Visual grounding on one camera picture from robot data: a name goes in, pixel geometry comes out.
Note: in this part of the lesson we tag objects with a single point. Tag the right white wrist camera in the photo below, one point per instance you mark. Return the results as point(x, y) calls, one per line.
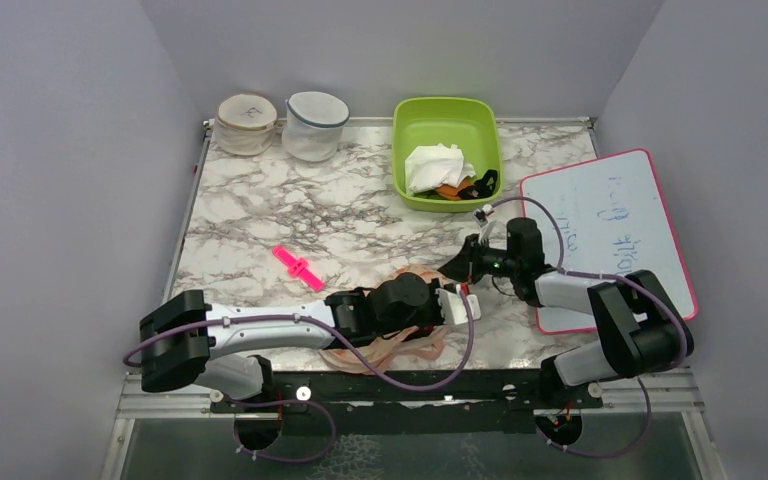
point(483, 217)

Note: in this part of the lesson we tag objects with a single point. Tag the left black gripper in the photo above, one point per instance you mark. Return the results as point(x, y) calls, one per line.
point(438, 319)

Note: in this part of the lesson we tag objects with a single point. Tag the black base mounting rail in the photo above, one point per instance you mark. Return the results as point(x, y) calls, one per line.
point(318, 403)

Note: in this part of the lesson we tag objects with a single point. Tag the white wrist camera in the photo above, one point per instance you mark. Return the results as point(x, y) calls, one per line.
point(483, 217)
point(453, 307)

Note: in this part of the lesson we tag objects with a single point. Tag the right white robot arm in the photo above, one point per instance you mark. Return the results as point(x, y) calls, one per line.
point(639, 329)

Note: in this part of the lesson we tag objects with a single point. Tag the pink plastic clip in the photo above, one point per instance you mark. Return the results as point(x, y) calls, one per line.
point(298, 268)

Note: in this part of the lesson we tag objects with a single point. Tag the crumpled white cloth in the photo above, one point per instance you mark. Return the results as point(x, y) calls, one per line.
point(429, 167)

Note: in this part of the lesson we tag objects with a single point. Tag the pink framed whiteboard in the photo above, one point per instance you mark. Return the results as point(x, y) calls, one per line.
point(607, 215)

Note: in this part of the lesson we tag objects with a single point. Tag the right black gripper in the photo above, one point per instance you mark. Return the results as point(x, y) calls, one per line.
point(465, 266)

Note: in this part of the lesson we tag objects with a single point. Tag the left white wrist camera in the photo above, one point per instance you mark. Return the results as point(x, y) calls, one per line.
point(453, 307)

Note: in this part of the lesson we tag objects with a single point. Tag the beige round laundry bag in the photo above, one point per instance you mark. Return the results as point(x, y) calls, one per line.
point(244, 124)

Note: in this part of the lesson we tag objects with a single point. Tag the green plastic bin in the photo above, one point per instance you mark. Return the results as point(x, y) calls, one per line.
point(466, 123)

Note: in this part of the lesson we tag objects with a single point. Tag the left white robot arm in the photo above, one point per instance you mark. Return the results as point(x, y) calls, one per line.
point(188, 341)

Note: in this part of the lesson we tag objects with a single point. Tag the orange and black items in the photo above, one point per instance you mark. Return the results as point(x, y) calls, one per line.
point(469, 189)

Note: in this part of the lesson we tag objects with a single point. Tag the floral mesh laundry bag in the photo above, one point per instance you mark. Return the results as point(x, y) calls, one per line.
point(428, 345)

